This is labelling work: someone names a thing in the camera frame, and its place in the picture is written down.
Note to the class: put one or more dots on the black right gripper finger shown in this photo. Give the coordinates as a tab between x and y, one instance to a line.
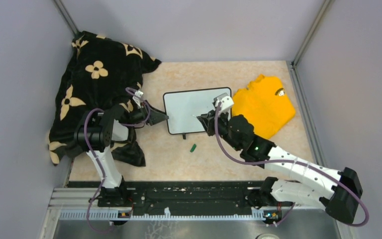
207	116
208	126

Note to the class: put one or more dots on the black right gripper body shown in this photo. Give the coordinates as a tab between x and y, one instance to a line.
223	125

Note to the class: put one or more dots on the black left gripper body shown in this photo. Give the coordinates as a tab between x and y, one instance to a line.
139	115

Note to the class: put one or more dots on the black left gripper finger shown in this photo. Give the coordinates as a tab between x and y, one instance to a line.
155	114
154	121

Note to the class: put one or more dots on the green marker cap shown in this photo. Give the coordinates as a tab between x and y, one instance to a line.
193	148

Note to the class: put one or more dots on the black framed whiteboard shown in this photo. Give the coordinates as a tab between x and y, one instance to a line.
181	105

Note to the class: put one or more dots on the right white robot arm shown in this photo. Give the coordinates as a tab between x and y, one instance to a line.
337	192

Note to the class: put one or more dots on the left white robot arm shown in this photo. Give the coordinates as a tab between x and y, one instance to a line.
107	136

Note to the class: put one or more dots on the yellow folded sweatshirt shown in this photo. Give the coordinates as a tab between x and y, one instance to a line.
265	105

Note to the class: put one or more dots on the black floral plush blanket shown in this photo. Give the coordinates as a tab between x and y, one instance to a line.
102	73

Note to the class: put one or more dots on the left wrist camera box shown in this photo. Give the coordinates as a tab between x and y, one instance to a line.
139	95

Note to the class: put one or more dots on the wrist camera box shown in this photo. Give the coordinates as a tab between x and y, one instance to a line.
139	95
223	103

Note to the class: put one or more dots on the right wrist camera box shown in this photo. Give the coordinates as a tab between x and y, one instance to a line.
223	103

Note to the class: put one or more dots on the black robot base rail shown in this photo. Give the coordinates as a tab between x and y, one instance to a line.
183	200

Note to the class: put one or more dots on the aluminium frame post left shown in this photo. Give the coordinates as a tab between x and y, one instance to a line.
63	11

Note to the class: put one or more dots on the aluminium frame post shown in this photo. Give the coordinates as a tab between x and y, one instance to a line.
63	11
325	7

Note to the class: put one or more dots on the aluminium frame post right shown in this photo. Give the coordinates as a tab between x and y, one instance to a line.
325	7

